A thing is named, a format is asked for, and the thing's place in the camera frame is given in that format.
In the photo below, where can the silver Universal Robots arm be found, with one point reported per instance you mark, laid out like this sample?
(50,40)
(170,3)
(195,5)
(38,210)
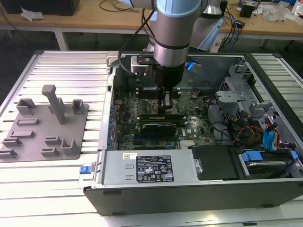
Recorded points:
(172,35)

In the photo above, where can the round coin battery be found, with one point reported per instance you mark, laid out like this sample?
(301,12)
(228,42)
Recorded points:
(194,95)

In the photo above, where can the CPU socket with CPU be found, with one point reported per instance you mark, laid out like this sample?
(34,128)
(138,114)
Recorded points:
(152,106)

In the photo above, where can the black graphics card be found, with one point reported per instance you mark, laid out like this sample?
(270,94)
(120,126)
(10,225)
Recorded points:
(158,130)

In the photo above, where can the grey case release latch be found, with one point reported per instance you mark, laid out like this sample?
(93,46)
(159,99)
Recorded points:
(111,58)

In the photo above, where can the green motherboard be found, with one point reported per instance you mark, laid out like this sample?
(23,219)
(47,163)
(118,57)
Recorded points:
(198,127)

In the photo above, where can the grey metal drive cage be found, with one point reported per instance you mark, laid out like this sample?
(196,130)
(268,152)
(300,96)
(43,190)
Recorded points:
(230,95)

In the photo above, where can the silver chipset heat sink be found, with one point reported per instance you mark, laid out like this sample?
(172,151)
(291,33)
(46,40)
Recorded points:
(189,143)

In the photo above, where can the black computer tower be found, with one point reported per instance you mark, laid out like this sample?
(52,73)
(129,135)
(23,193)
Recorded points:
(224,7)

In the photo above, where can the small black device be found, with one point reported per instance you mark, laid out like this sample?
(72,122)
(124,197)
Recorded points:
(241,24)

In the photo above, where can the black plastic shroud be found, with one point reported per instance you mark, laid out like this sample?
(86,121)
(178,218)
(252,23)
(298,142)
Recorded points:
(213,163)

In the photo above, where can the wooden desk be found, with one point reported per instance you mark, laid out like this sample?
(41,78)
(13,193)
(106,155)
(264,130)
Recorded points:
(82,22)

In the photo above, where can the grey power supply unit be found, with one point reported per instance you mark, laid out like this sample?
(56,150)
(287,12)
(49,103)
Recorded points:
(118,170)

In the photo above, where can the hard disk in blue carrier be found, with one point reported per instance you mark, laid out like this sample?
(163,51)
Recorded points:
(253,157)

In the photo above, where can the black open PC case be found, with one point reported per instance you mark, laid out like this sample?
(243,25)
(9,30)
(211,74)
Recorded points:
(165,201)

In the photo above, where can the blue case latch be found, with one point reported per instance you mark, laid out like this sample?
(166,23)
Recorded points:
(85,170)

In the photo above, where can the clear plastic bags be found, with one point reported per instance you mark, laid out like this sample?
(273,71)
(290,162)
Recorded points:
(279,13)

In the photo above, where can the grey parts rack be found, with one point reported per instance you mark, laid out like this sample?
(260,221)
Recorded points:
(47,142)

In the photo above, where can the black box on desk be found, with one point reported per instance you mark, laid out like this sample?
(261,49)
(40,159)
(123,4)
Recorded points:
(47,7)

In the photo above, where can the white crumpled paper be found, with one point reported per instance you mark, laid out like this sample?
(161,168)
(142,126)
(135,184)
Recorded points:
(32,14)

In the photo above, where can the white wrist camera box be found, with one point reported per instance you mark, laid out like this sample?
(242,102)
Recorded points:
(140,65)

